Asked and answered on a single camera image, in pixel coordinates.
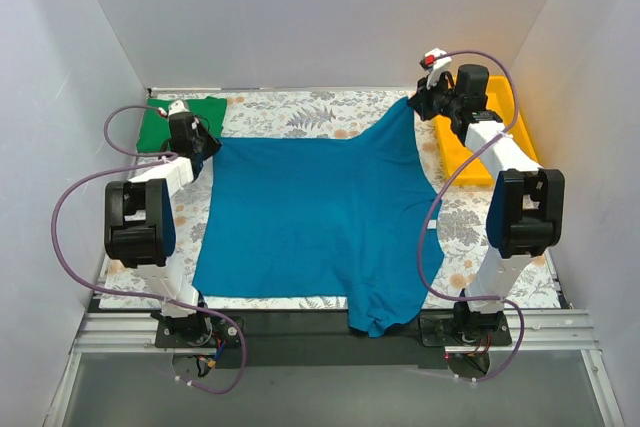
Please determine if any yellow plastic tray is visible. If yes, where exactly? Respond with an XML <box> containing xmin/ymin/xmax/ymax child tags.
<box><xmin>434</xmin><ymin>75</ymin><xmax>541</xmax><ymax>187</ymax></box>

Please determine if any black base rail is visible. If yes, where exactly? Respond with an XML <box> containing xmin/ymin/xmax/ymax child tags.
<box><xmin>154</xmin><ymin>307</ymin><xmax>514</xmax><ymax>371</ymax></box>

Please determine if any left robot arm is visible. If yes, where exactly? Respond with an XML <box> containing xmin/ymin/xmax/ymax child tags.
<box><xmin>104</xmin><ymin>101</ymin><xmax>221</xmax><ymax>347</ymax></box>

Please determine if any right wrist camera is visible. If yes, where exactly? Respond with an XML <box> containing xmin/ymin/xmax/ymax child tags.
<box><xmin>420</xmin><ymin>48</ymin><xmax>452</xmax><ymax>89</ymax></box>

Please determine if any folded green t shirt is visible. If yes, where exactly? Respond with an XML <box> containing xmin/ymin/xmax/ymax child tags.
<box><xmin>136</xmin><ymin>97</ymin><xmax>227</xmax><ymax>154</ymax></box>

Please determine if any blue t shirt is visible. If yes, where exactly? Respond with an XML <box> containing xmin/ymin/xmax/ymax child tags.
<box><xmin>193</xmin><ymin>99</ymin><xmax>444</xmax><ymax>337</ymax></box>

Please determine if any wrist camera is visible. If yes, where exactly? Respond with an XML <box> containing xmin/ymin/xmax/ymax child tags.
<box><xmin>166</xmin><ymin>100</ymin><xmax>190</xmax><ymax>117</ymax></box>
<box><xmin>420</xmin><ymin>48</ymin><xmax>452</xmax><ymax>89</ymax></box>

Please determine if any floral table cloth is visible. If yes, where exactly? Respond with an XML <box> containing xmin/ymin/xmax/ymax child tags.
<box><xmin>99</xmin><ymin>89</ymin><xmax>564</xmax><ymax>311</ymax></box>

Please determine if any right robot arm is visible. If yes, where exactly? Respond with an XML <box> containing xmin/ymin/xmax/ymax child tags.
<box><xmin>408</xmin><ymin>54</ymin><xmax>565</xmax><ymax>348</ymax></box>

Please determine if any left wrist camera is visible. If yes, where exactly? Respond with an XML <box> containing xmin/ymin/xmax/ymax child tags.
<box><xmin>166</xmin><ymin>100</ymin><xmax>190</xmax><ymax>117</ymax></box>

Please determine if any aluminium frame rail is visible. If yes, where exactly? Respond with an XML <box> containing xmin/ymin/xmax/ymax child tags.
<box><xmin>44</xmin><ymin>311</ymin><xmax>171</xmax><ymax>427</ymax></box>

